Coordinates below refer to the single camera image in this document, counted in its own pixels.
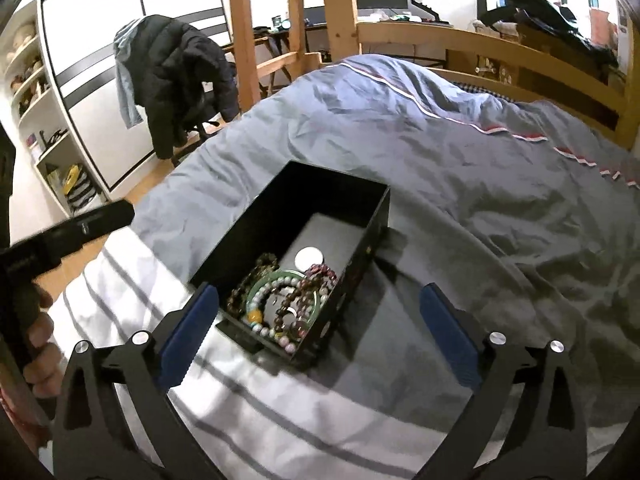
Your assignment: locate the pale yellowish bead bracelet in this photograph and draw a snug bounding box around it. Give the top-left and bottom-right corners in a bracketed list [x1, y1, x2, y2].
[245, 280, 302, 354]

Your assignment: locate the wooden ladder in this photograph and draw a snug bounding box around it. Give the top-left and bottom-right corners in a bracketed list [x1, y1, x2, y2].
[227, 0, 322, 111]

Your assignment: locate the black puffer jacket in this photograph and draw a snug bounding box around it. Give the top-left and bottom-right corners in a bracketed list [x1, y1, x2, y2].
[127, 15, 240, 160]

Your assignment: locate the yellow black item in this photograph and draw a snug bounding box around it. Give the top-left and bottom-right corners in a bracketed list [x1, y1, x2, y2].
[61, 163, 84, 196]

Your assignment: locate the white striped bed sheet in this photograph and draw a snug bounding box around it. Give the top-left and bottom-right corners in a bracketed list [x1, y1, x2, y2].
[42, 232, 483, 480]

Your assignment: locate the dark brown bead bracelet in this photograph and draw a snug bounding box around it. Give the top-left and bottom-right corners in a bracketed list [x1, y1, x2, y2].
[226, 252, 280, 317]

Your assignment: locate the pink bead bracelet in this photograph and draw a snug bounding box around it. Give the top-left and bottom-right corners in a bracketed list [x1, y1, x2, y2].
[280, 262, 342, 342]

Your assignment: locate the light blue garment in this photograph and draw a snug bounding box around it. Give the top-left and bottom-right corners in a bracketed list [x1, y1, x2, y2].
[114, 17, 151, 130]

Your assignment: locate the white wardrobe with black stripes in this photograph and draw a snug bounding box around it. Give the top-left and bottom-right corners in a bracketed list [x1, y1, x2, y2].
[37, 0, 236, 197]

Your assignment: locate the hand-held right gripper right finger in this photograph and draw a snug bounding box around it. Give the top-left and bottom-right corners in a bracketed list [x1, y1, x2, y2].
[417, 283, 588, 480]

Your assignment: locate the white shelf unit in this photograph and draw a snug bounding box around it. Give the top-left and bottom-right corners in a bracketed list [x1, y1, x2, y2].
[0, 10, 112, 217]

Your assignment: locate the green jade bangle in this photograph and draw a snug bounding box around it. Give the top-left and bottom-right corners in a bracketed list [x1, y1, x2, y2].
[246, 270, 329, 334]

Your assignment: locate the person's left hand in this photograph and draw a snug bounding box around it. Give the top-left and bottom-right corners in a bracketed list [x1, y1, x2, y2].
[22, 285, 64, 401]

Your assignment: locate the dark desk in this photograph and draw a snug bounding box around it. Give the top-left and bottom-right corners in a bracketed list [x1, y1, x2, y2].
[252, 6, 455, 42]

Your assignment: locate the grey blue blanket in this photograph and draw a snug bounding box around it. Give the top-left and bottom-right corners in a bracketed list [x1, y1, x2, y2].
[132, 54, 640, 461]

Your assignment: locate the black jewelry box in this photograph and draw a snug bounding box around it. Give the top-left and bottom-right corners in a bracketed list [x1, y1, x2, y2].
[189, 161, 391, 372]

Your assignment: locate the pile of dark clothes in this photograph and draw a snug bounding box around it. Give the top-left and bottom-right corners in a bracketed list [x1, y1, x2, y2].
[482, 0, 622, 69]

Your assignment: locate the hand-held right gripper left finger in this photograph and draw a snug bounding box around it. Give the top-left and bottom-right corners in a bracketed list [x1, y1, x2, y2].
[50, 282, 221, 480]

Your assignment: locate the wooden bed frame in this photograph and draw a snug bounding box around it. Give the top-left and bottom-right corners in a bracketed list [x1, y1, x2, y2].
[317, 0, 638, 152]

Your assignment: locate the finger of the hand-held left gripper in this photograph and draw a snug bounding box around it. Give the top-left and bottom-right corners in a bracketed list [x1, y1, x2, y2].
[44, 200, 135, 262]

